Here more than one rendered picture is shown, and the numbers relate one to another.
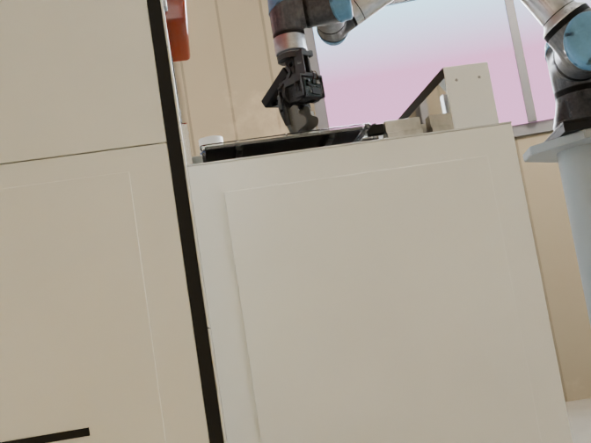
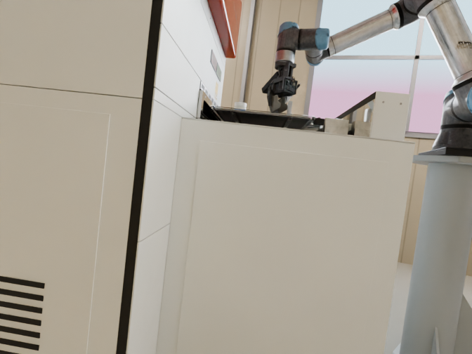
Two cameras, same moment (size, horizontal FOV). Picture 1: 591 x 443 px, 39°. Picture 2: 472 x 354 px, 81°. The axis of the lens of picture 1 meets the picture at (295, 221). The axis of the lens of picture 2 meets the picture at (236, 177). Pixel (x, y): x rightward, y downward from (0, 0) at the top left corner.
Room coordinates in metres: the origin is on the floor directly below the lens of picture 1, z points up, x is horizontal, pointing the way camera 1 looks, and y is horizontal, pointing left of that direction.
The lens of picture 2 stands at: (0.77, -0.14, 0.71)
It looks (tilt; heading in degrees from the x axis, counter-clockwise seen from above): 3 degrees down; 12
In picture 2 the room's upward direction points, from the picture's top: 7 degrees clockwise
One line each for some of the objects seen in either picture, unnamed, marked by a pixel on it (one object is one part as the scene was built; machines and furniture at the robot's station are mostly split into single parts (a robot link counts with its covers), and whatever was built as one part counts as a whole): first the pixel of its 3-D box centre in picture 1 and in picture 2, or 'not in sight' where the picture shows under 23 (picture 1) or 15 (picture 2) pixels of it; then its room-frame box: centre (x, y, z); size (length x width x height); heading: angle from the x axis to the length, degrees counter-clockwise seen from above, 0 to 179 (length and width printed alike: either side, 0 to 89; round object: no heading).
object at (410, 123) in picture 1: (401, 126); (335, 123); (1.81, -0.27, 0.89); 0.08 x 0.03 x 0.03; 97
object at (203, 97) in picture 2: (189, 166); (211, 116); (1.87, 0.22, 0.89); 0.44 x 0.02 x 0.10; 7
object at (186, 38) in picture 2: (171, 92); (201, 70); (1.70, 0.21, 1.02); 0.81 x 0.03 x 0.40; 7
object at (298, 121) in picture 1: (299, 124); (276, 107); (1.86, -0.04, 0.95); 0.06 x 0.03 x 0.09; 43
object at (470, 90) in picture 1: (435, 130); (356, 130); (1.89, -0.35, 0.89); 0.55 x 0.09 x 0.14; 7
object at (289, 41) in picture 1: (291, 47); (285, 60); (1.87, -0.05, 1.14); 0.08 x 0.08 x 0.05
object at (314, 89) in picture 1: (298, 79); (283, 80); (1.87, -0.06, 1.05); 0.09 x 0.08 x 0.12; 43
